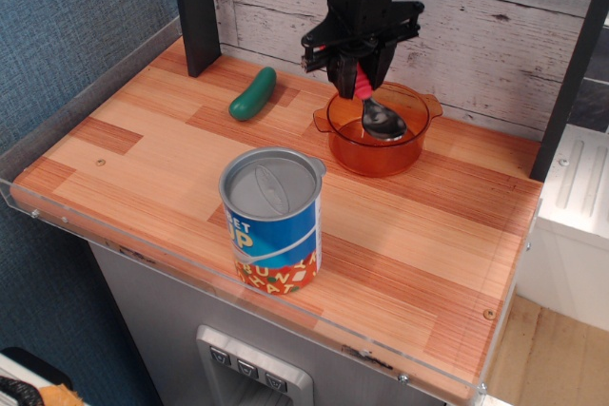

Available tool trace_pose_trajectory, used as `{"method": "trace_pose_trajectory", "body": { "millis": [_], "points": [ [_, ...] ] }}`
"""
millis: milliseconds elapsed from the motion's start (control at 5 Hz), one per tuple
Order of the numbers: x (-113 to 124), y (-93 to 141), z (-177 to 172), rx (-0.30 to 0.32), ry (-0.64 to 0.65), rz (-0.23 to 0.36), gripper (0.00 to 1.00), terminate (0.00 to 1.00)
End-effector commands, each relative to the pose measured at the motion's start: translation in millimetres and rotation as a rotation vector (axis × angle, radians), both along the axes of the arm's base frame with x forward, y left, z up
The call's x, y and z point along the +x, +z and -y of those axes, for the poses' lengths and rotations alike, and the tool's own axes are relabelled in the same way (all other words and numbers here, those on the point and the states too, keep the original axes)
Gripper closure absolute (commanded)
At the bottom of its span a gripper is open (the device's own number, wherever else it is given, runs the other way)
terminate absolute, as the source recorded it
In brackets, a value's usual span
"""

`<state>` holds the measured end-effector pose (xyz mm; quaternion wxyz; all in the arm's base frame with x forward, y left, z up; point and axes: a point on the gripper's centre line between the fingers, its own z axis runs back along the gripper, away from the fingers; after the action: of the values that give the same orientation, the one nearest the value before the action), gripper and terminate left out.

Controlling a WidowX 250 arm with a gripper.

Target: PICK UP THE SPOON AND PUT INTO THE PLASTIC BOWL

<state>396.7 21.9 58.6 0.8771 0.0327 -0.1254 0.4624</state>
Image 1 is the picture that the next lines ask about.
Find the orange black object corner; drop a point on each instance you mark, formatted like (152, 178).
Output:
(26, 379)

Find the grey toy fridge cabinet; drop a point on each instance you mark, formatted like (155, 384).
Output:
(164, 314)

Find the white toy sink unit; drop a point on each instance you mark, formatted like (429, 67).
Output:
(565, 263)

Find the dark grey left post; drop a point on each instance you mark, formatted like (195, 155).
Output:
(200, 34)

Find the red handled metal spoon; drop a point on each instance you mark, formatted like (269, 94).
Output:
(378, 121)

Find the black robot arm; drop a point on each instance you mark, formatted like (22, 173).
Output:
(359, 36)

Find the orange transparent plastic pot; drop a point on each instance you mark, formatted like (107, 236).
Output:
(362, 154)

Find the dark grey right post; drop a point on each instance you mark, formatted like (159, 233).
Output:
(569, 89)

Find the clear acrylic table guard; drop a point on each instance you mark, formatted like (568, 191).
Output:
(121, 148)

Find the green toy cucumber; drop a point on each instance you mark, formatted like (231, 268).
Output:
(254, 98)

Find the dark grey post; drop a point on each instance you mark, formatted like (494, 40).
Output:
(200, 34)
(569, 89)

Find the silver ice dispenser panel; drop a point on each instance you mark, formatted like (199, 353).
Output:
(247, 370)

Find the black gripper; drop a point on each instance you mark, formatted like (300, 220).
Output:
(359, 30)

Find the blue soup can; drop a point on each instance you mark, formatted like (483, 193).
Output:
(272, 201)

